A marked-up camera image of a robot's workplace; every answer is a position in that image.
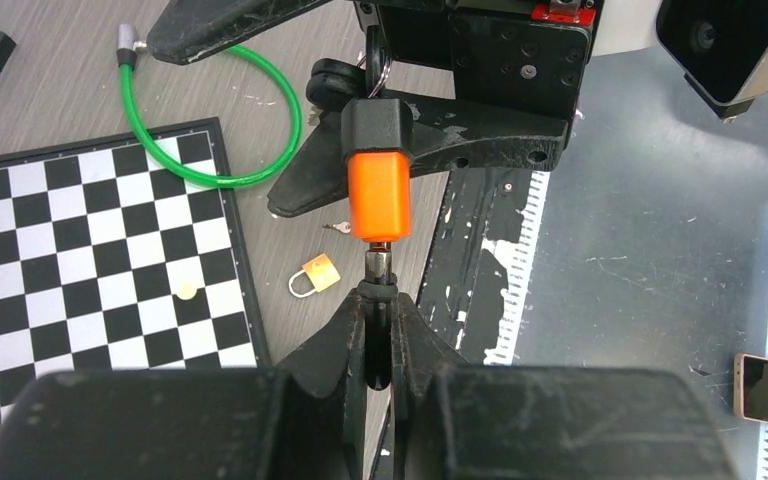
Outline silver keys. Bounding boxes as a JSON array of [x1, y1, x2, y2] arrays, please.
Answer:
[[305, 25, 393, 112]]

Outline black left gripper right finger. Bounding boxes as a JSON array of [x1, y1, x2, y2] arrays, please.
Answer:
[[390, 295, 736, 479]]

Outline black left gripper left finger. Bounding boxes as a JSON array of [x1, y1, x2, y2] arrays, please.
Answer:
[[0, 292, 365, 479]]

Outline white chess pawn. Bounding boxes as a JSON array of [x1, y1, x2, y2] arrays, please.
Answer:
[[174, 282, 199, 301]]

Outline black white chessboard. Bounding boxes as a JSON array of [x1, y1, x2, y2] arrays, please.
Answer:
[[0, 134, 270, 424]]

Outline small silver key with ring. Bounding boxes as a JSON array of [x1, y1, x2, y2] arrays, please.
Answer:
[[324, 221, 352, 234]]

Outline brass padlock with steel shackle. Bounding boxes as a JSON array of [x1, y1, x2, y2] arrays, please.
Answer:
[[288, 253, 341, 299]]

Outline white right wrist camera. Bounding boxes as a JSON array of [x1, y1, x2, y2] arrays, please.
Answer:
[[655, 0, 768, 120]]

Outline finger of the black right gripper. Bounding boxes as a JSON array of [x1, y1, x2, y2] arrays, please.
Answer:
[[146, 0, 328, 65]]

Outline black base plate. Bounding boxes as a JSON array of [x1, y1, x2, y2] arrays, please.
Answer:
[[417, 169, 532, 365]]

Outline orange black padlock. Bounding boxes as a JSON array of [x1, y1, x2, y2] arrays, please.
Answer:
[[341, 98, 413, 390]]

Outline green cable lock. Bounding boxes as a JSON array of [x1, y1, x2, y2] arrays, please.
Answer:
[[116, 23, 303, 190]]

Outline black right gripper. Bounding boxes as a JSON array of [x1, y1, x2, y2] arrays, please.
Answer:
[[267, 0, 605, 218]]

